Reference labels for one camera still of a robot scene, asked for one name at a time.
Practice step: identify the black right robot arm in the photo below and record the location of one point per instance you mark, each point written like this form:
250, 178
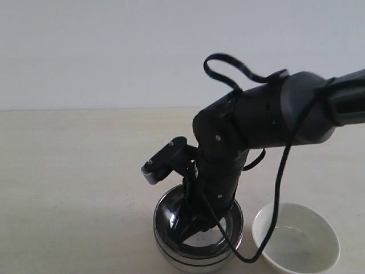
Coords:
298, 109

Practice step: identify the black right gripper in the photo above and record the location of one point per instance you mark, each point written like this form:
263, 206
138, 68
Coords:
207, 196

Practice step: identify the smooth stainless steel bowl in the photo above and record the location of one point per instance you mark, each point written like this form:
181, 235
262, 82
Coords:
204, 252

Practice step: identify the white ceramic bowl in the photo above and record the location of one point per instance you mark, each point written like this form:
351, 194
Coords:
303, 241

